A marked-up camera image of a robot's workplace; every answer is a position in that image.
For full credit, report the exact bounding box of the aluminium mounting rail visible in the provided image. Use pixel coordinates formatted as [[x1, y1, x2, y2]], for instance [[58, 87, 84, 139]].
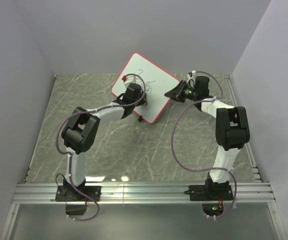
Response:
[[12, 182, 275, 205]]

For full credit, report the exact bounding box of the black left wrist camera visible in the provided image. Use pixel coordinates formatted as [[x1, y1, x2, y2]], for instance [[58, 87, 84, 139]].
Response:
[[122, 75, 142, 104]]

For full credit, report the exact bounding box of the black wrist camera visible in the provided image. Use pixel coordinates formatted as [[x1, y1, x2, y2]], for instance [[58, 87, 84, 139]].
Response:
[[194, 75, 209, 101], [122, 75, 142, 104]]

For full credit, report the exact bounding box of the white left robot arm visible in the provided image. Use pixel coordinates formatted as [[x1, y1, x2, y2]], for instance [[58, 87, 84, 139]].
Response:
[[61, 90, 147, 201]]

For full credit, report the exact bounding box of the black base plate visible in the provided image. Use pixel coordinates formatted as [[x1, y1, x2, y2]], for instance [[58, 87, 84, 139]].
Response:
[[55, 185, 101, 202], [183, 185, 233, 202]]

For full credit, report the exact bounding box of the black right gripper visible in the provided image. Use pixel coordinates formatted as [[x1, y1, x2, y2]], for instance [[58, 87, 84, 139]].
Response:
[[164, 81, 197, 104]]

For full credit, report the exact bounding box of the pink framed whiteboard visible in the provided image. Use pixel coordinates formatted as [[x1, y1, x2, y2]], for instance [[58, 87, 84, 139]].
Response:
[[111, 52, 180, 124]]

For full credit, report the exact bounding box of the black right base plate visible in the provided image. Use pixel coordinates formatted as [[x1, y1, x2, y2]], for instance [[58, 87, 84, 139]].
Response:
[[183, 185, 233, 202]]

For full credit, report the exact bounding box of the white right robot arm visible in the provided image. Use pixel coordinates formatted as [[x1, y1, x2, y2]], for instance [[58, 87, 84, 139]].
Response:
[[164, 76, 250, 200]]

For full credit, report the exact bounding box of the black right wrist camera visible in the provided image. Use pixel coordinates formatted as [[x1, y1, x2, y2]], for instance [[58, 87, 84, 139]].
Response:
[[194, 75, 209, 101]]

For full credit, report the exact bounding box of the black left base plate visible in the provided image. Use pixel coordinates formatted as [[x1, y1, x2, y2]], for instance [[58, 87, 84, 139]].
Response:
[[55, 185, 101, 202]]

